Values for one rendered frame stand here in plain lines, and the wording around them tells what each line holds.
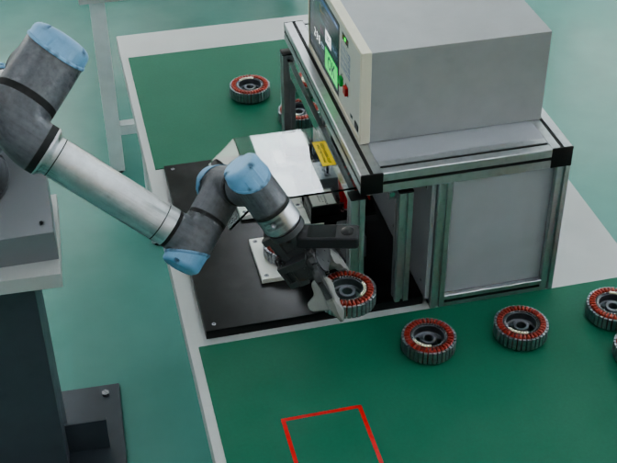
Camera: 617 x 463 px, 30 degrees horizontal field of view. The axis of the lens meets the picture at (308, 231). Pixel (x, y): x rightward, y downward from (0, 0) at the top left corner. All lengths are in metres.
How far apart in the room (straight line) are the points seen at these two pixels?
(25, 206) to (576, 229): 1.26
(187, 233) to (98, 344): 1.49
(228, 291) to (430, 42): 0.69
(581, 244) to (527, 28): 0.60
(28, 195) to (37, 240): 0.10
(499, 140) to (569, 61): 2.74
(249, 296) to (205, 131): 0.72
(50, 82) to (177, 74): 1.30
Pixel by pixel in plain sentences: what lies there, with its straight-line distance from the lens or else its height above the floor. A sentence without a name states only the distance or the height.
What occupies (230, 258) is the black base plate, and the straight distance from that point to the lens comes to 2.58.
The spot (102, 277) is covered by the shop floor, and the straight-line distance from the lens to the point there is 3.81.
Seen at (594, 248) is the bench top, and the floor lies 0.75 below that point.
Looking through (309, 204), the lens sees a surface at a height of 0.92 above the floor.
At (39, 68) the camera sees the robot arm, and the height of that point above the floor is 1.39.
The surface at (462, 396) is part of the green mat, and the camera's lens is 2.29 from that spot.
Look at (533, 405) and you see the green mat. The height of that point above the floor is 0.75.
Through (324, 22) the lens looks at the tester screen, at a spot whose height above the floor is 1.25.
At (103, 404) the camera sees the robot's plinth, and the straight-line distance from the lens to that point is 3.35.
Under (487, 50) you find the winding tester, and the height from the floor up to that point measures 1.29.
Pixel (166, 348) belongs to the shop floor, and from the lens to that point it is 3.52.
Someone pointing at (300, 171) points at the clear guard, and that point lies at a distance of 2.32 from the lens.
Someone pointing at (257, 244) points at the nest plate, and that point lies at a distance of 2.60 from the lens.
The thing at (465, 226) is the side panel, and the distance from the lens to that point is 2.39.
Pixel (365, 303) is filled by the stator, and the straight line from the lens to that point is 2.18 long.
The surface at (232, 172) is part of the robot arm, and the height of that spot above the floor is 1.21.
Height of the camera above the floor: 2.35
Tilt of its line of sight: 37 degrees down
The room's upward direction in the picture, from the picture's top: 1 degrees counter-clockwise
